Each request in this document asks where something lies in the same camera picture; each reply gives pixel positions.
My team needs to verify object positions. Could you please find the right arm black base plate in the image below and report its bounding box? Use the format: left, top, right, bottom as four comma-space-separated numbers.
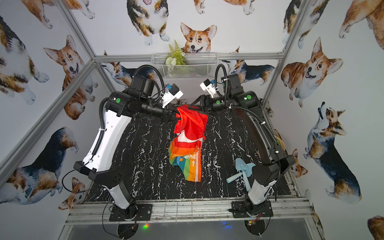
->
229, 200, 274, 218

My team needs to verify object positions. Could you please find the white wire wall basket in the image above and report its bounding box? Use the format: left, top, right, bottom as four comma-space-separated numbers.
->
151, 53, 219, 80

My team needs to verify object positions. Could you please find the green fern with white flower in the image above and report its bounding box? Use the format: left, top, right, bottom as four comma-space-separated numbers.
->
165, 41, 187, 77

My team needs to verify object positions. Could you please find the rainbow kids hooded jacket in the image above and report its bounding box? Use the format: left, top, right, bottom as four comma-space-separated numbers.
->
168, 105, 208, 182

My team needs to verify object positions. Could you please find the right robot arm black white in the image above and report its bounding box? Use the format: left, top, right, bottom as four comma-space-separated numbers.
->
188, 64, 295, 217

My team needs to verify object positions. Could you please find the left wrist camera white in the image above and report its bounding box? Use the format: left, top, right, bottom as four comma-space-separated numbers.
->
162, 84, 183, 109

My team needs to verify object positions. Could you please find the beige pot green plant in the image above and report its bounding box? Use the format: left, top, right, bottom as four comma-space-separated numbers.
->
274, 129, 286, 151

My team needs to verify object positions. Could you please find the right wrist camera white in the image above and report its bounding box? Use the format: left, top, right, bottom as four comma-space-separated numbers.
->
200, 79, 217, 98

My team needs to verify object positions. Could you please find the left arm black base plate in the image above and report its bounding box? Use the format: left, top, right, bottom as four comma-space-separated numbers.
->
109, 204, 153, 222

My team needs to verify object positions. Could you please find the light blue toy shovel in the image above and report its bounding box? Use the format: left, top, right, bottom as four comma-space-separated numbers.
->
226, 158, 256, 192

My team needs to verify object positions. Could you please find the aluminium front rail frame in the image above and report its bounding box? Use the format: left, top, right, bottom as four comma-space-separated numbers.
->
65, 198, 314, 225

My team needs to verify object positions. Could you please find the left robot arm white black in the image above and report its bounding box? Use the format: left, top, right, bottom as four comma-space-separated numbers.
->
74, 65, 183, 220

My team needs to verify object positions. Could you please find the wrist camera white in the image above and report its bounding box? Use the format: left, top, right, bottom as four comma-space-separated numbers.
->
200, 79, 217, 98
162, 84, 183, 109

